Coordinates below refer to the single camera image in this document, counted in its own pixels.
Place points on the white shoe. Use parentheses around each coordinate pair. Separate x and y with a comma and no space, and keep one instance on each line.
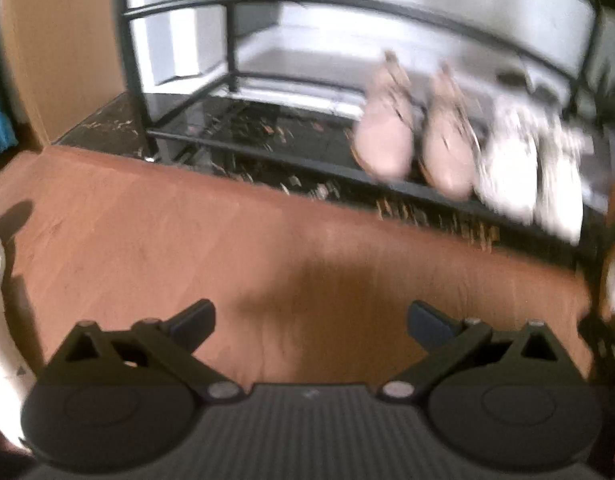
(4,335)

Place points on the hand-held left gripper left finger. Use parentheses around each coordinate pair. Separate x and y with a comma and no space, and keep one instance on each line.
(195,321)

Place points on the white lace-up sneaker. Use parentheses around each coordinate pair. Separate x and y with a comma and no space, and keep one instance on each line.
(560,190)
(510,170)

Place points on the white cabinet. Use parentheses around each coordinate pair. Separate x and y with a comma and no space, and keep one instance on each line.
(177,25)

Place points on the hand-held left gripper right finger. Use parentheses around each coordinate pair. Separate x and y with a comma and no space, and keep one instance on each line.
(427,324)

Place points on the pink suede shoe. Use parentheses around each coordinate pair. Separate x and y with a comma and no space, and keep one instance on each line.
(385,135)
(447,150)

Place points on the wooden panel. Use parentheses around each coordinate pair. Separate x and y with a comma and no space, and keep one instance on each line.
(62,50)

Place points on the black metal shoe rack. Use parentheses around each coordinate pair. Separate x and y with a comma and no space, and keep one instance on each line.
(337,0)

